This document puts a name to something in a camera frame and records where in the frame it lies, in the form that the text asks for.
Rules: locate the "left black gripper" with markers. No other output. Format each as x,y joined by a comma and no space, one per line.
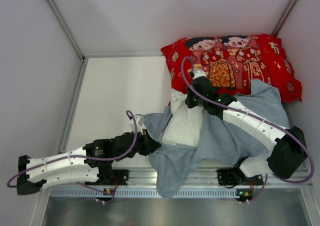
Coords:
152,146

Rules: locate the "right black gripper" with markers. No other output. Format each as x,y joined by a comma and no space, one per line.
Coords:
191,100

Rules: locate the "white pillow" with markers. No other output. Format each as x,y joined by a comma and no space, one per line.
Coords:
185,124

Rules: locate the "green beige patchwork pillowcase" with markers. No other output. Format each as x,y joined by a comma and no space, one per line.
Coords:
219,141

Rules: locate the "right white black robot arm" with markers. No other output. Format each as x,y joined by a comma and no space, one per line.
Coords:
286,145

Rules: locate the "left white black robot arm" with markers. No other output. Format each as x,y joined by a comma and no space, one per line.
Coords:
90,164

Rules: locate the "red cartoon couple pillow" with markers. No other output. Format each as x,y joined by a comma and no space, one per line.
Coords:
231,62

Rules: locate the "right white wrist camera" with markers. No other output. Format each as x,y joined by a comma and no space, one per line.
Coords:
197,74

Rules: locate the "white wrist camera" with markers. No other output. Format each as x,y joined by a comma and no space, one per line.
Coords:
137,124
197,74

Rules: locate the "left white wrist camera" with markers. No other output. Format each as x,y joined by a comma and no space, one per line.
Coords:
137,124

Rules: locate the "aluminium mounting rail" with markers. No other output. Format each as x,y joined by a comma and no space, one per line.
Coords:
143,177

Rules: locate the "left black base bracket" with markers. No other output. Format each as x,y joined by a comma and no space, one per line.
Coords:
119,177

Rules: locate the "black base bracket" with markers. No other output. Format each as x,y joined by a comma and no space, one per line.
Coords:
232,177
119,177

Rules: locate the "slotted grey cable duct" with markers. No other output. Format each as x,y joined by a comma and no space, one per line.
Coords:
123,192

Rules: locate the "right black base bracket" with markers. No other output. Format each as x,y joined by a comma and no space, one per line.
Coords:
232,177

